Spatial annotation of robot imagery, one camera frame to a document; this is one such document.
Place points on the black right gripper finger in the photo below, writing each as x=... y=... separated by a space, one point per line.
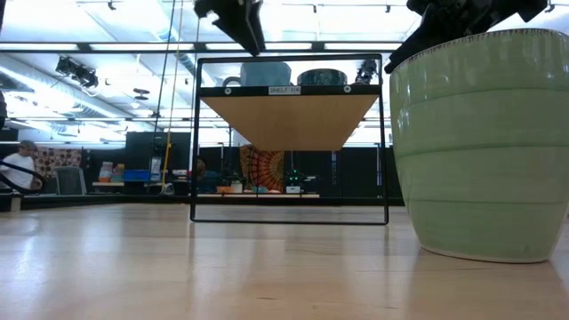
x=418 y=46

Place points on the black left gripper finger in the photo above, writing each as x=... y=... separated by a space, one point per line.
x=258 y=26
x=242 y=31

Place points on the dark teal patterned mug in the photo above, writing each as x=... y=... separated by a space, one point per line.
x=322 y=77

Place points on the black ceiling fixture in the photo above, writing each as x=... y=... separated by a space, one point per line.
x=77 y=73
x=366 y=71

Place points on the white shelf label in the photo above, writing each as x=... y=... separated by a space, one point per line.
x=284 y=90

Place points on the orange mandala tapestry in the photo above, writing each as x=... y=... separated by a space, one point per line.
x=264 y=169

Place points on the person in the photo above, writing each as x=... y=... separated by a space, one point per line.
x=18 y=171
x=205 y=180

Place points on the black screen panel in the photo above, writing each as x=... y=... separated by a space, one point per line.
x=142 y=151

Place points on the blue storage bin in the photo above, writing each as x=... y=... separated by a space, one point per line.
x=135 y=175

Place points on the orange white stacked containers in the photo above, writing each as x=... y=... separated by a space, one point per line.
x=105 y=173

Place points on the brown floral tapestry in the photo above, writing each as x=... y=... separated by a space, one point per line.
x=62 y=157

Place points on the grey office chair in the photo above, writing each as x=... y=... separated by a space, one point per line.
x=70 y=181

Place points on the wooden shelf black metal frame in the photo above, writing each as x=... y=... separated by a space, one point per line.
x=289 y=120

